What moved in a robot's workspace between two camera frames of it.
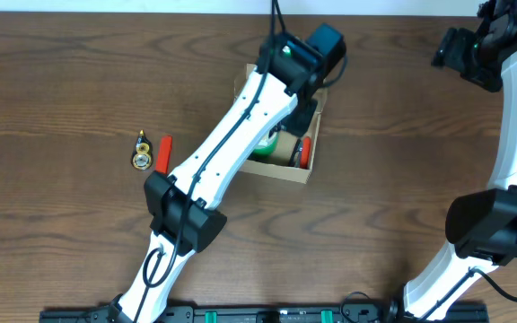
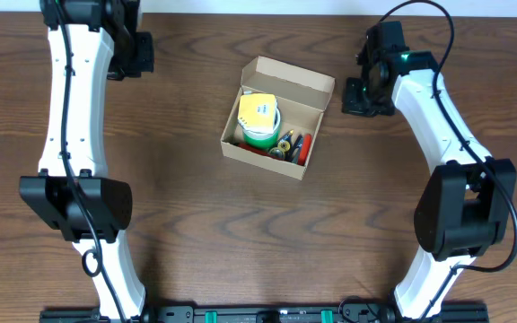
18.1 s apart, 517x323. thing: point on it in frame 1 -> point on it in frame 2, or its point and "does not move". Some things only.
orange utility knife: x=164 y=153 -> x=265 y=152
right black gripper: x=445 y=49 -> x=357 y=100
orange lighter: x=304 y=157 does not move
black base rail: x=378 y=314 does not move
